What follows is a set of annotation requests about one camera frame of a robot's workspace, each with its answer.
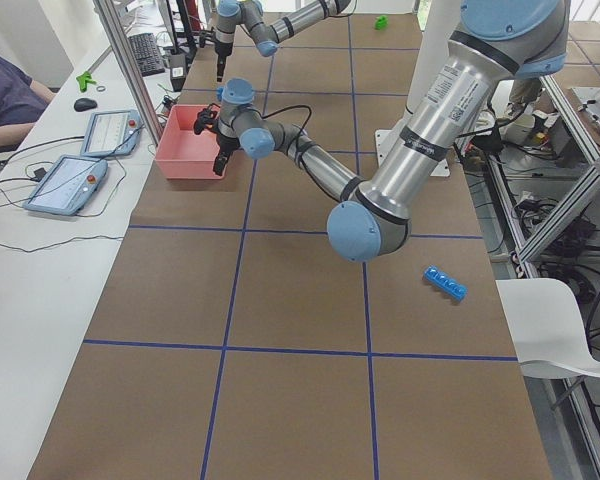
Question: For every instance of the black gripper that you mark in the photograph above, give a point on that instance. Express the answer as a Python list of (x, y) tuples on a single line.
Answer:
[(222, 51), (225, 142)]

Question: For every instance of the pink plastic box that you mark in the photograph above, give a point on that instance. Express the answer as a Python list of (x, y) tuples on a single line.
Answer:
[(183, 155)]

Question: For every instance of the black keyboard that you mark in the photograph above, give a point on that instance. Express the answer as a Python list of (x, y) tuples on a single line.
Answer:
[(146, 53)]

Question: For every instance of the far teach pendant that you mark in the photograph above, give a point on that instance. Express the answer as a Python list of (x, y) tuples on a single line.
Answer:
[(111, 133)]

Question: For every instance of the teach pendant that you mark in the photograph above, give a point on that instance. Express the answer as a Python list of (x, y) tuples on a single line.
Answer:
[(67, 186), (111, 133)]

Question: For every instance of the green plastic tool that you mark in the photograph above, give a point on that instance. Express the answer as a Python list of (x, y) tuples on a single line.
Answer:
[(85, 80)]

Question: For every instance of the black computer mouse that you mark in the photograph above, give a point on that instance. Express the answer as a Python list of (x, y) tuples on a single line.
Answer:
[(84, 104)]

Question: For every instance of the near teach pendant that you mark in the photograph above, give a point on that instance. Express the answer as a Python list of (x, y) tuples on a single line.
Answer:
[(67, 186)]

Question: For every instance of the green block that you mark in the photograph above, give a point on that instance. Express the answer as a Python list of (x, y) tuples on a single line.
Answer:
[(381, 22)]

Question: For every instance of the seated person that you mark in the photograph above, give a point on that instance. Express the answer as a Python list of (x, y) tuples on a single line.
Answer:
[(22, 102)]

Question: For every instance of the long blue block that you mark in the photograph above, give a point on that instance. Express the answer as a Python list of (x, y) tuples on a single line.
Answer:
[(445, 283)]

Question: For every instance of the white chair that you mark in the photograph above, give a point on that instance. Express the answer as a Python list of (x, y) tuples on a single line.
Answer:
[(546, 328)]

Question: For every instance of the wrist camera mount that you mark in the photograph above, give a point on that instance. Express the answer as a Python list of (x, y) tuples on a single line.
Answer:
[(207, 119), (206, 37)]

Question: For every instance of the aluminium frame post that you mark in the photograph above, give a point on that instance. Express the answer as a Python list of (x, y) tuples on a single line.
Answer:
[(122, 50)]

